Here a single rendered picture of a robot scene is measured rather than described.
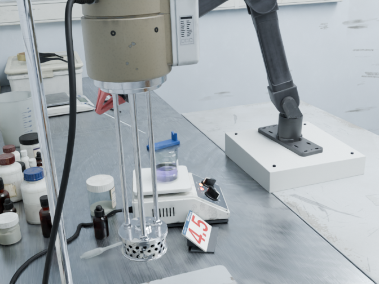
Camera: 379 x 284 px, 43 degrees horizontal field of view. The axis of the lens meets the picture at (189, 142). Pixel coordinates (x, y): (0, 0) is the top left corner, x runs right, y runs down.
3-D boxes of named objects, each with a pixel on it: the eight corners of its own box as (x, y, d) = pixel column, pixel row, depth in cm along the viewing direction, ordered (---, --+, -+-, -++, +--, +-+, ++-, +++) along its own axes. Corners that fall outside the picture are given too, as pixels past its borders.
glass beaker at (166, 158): (175, 173, 104) (173, 138, 102) (183, 183, 100) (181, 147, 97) (149, 178, 103) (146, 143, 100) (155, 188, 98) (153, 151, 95)
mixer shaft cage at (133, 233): (161, 232, 71) (150, 66, 62) (174, 256, 65) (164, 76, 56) (116, 242, 69) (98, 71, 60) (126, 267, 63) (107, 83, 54)
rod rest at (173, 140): (174, 141, 148) (173, 129, 147) (180, 143, 145) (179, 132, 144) (146, 148, 143) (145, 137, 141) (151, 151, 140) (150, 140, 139)
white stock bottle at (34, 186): (58, 220, 104) (51, 172, 100) (28, 227, 101) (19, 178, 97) (53, 208, 109) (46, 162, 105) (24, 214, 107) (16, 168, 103)
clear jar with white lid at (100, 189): (91, 221, 103) (86, 187, 100) (88, 208, 108) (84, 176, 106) (118, 216, 104) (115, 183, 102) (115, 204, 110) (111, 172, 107)
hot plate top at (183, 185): (186, 168, 108) (186, 164, 108) (192, 191, 97) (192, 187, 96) (133, 172, 107) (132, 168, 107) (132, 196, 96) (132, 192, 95)
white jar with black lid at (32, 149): (18, 163, 135) (13, 140, 133) (29, 154, 141) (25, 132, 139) (40, 164, 134) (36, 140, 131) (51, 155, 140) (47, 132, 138)
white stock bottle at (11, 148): (7, 173, 129) (1, 143, 126) (25, 172, 129) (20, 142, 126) (2, 181, 124) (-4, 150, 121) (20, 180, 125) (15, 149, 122)
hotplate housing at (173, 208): (220, 195, 112) (219, 164, 109) (230, 223, 100) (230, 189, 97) (124, 203, 110) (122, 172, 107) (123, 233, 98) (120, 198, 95)
